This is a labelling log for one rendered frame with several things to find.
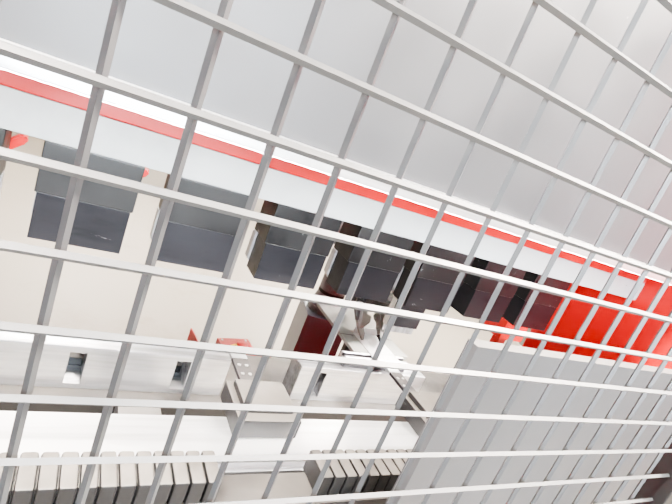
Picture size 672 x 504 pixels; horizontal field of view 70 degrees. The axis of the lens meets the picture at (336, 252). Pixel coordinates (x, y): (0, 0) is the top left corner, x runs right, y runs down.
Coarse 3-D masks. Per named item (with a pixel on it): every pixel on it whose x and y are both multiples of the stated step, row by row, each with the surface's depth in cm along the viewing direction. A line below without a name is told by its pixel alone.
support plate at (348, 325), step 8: (320, 304) 147; (328, 312) 144; (336, 312) 146; (352, 312) 151; (328, 320) 140; (344, 320) 143; (352, 320) 145; (344, 328) 137; (352, 328) 139; (344, 336) 132; (352, 344) 129; (360, 344) 131; (392, 344) 139; (368, 352) 128; (392, 352) 134; (400, 352) 136
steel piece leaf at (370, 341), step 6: (354, 330) 136; (366, 330) 138; (372, 330) 139; (366, 336) 137; (372, 336) 139; (360, 342) 132; (366, 342) 133; (372, 342) 135; (378, 342) 136; (366, 348) 130; (372, 348) 131; (384, 348) 134; (384, 354) 131; (390, 354) 132
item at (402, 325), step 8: (392, 304) 123; (384, 320) 124; (400, 320) 125; (408, 320) 126; (416, 320) 127; (384, 328) 125; (392, 328) 126; (400, 328) 127; (408, 328) 128; (416, 328) 128
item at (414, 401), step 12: (396, 372) 123; (408, 396) 110; (420, 396) 109; (432, 396) 111; (408, 408) 107; (420, 408) 106; (432, 408) 106; (408, 420) 106; (420, 420) 103; (420, 432) 102
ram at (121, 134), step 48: (0, 96) 70; (48, 96) 73; (96, 144) 78; (144, 144) 81; (192, 144) 84; (240, 192) 91; (288, 192) 95; (336, 192) 99; (432, 240) 114; (528, 240) 127; (624, 288) 154
